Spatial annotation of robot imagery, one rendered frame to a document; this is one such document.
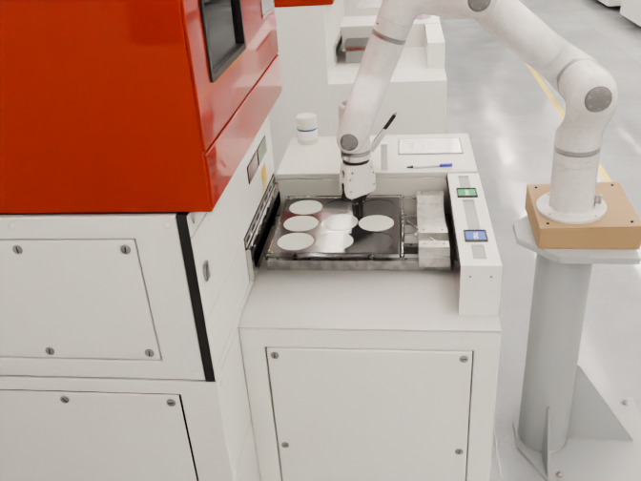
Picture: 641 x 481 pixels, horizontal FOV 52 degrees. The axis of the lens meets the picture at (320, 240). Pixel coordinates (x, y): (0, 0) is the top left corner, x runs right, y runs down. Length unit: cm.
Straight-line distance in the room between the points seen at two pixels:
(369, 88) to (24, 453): 124
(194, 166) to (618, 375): 207
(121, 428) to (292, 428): 44
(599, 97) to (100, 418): 140
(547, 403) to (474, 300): 79
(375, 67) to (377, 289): 57
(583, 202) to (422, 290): 53
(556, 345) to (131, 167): 143
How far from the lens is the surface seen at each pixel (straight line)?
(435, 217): 196
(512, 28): 175
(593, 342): 303
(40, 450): 181
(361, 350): 162
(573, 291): 208
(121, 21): 119
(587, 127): 184
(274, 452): 189
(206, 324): 139
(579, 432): 253
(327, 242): 179
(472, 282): 159
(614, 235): 197
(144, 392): 156
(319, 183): 208
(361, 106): 170
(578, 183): 193
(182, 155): 122
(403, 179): 206
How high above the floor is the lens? 175
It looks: 28 degrees down
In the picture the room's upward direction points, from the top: 4 degrees counter-clockwise
